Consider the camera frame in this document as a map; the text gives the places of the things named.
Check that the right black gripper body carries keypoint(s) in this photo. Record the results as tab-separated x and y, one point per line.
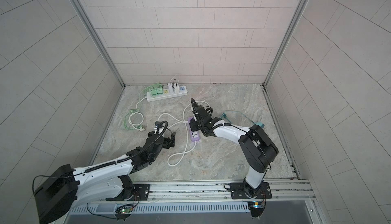
196	125

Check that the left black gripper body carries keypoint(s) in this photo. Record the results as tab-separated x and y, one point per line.
166	144

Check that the purple power strip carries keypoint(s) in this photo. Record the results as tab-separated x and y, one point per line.
194	135

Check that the white multicolour power strip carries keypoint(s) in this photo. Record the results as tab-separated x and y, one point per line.
167	95

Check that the white charger with black cable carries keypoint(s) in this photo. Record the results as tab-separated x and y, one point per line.
176	88

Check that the teal charger plug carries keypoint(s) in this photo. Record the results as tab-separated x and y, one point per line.
260	124

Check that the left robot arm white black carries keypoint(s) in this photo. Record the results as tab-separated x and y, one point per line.
67	187

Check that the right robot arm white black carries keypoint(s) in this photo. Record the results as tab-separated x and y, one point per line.
258	149

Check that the left circuit board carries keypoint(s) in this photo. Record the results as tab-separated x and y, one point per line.
125	209

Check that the circuit board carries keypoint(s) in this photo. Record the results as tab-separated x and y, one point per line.
125	209
256	208

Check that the right circuit board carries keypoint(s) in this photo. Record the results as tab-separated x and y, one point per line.
256	208

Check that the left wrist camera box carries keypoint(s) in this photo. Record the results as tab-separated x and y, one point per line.
159	127

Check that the aluminium mounting rail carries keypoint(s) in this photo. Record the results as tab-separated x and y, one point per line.
202	197

